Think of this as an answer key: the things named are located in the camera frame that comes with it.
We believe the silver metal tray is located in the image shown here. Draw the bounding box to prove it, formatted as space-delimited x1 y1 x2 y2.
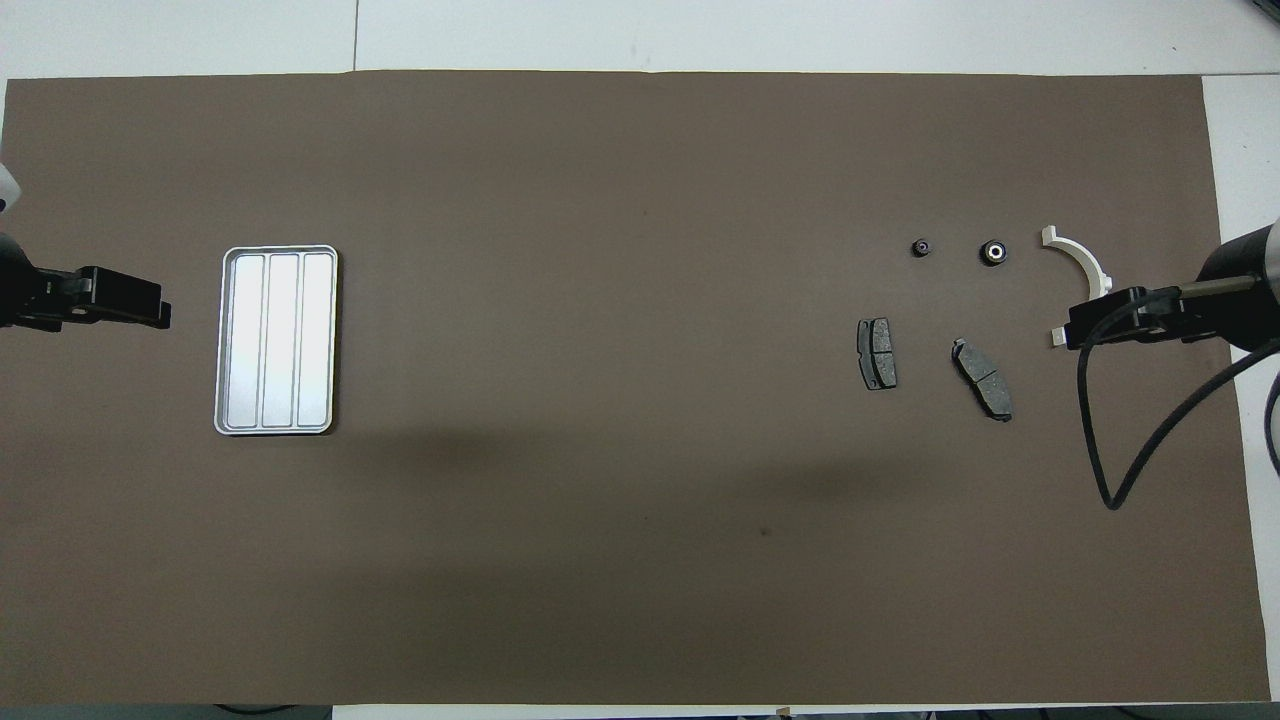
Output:
214 245 339 437

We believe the rectangular dark brake pad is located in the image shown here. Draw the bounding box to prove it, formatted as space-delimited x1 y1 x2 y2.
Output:
857 318 898 391

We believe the curved dark brake pad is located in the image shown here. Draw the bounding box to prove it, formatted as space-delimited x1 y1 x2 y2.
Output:
951 338 1014 422

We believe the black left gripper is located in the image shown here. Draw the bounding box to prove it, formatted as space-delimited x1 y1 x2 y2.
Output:
0 232 173 331

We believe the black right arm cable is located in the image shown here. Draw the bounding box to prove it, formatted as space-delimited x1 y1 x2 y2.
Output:
1076 275 1280 546

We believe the brown table mat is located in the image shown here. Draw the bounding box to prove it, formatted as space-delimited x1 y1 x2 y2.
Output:
0 70 1271 706

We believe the white half ring bracket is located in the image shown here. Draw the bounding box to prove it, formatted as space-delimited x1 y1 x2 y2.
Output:
1040 225 1114 349

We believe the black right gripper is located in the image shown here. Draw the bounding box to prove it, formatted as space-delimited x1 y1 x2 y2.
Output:
1065 225 1280 353

